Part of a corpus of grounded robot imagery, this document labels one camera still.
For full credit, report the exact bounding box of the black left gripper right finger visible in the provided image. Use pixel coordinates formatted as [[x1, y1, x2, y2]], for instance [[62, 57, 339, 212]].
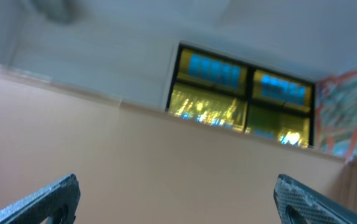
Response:
[[274, 174, 357, 224]]

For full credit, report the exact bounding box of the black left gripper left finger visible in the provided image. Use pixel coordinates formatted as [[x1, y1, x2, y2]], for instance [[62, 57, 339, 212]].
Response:
[[0, 174, 80, 224]]

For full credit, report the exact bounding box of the beige cardboard partition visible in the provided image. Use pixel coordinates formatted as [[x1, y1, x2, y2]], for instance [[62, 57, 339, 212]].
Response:
[[0, 66, 347, 223]]

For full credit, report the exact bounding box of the black framed window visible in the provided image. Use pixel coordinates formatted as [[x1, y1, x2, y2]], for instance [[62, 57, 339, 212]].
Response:
[[166, 43, 315, 147]]

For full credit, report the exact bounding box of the colourful wall poster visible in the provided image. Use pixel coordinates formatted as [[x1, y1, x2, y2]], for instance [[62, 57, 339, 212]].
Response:
[[315, 70, 357, 160]]

